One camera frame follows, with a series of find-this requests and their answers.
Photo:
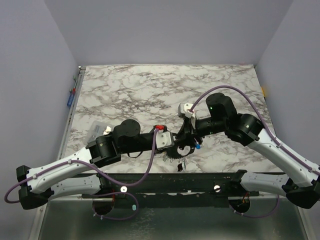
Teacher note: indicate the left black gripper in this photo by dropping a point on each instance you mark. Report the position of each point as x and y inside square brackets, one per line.
[162, 150]

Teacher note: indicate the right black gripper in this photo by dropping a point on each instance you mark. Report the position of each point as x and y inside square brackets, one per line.
[189, 130]

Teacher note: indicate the steel key organizer plate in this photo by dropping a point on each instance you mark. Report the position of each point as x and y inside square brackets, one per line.
[175, 152]

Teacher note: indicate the black tag key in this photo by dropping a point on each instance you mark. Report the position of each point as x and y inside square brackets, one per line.
[181, 167]

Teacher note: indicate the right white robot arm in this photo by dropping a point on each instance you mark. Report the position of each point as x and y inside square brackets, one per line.
[300, 181]

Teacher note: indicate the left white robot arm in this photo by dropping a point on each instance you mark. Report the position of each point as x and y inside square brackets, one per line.
[41, 184]

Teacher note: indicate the clear plastic parts box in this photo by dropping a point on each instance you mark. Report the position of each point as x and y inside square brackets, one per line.
[96, 130]

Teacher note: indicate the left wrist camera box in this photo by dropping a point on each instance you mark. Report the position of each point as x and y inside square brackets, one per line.
[163, 138]

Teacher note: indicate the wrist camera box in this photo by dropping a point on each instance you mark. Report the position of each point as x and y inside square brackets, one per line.
[163, 138]
[184, 111]

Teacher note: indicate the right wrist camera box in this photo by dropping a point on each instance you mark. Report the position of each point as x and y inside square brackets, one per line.
[184, 111]

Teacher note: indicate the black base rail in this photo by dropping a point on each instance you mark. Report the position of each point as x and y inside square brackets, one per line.
[177, 190]

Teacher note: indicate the blue red wall clamp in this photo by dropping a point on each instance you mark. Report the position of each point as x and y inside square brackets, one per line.
[72, 93]

